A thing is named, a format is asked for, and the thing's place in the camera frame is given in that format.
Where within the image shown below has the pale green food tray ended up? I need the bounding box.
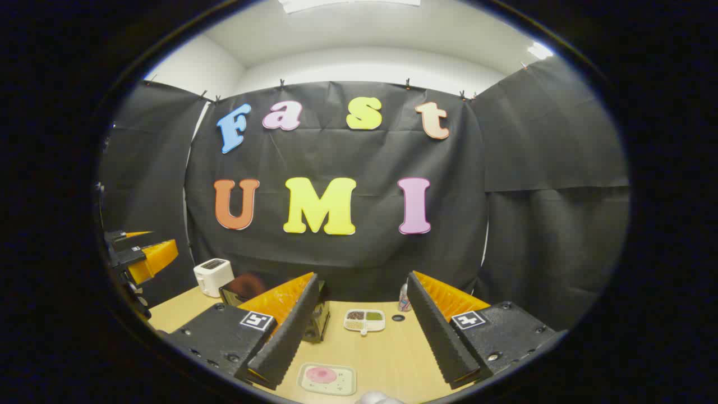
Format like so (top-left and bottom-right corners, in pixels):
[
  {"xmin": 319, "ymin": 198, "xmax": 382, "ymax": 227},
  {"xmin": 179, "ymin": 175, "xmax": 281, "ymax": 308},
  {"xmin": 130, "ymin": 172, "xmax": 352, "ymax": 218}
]
[{"xmin": 297, "ymin": 363, "xmax": 357, "ymax": 397}]

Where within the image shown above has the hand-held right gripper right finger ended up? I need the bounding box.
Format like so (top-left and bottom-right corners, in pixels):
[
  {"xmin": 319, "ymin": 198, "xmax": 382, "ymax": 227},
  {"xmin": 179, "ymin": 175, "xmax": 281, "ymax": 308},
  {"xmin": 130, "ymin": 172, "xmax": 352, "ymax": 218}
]
[{"xmin": 407, "ymin": 271, "xmax": 559, "ymax": 391}]

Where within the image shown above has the white toaster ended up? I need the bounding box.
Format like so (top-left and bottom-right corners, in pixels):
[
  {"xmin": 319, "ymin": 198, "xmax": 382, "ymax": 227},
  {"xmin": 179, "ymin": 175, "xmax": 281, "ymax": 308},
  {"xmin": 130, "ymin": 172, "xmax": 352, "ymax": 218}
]
[{"xmin": 194, "ymin": 259, "xmax": 235, "ymax": 298}]

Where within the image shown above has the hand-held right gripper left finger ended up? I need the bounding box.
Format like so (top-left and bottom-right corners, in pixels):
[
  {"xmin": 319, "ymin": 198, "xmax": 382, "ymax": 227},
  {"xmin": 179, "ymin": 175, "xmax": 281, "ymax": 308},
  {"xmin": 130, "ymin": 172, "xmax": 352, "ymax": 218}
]
[{"xmin": 163, "ymin": 273, "xmax": 320, "ymax": 391}]

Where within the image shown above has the black backdrop cloth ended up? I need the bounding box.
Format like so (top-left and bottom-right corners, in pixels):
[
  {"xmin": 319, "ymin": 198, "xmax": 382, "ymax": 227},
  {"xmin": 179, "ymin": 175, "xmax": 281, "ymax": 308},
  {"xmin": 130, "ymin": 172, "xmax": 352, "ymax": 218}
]
[{"xmin": 98, "ymin": 56, "xmax": 630, "ymax": 332}]

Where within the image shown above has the white divided snack plate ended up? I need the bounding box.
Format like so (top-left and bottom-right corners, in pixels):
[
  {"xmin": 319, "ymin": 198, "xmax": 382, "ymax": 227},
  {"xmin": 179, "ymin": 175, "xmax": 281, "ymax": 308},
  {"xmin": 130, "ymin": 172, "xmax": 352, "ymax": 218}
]
[{"xmin": 343, "ymin": 309, "xmax": 386, "ymax": 336}]

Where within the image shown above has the black electric oven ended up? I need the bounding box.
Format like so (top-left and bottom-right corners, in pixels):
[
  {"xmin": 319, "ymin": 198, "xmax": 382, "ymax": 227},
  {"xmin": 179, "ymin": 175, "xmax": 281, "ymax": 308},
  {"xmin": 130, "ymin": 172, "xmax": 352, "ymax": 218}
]
[{"xmin": 219, "ymin": 272, "xmax": 330, "ymax": 344}]

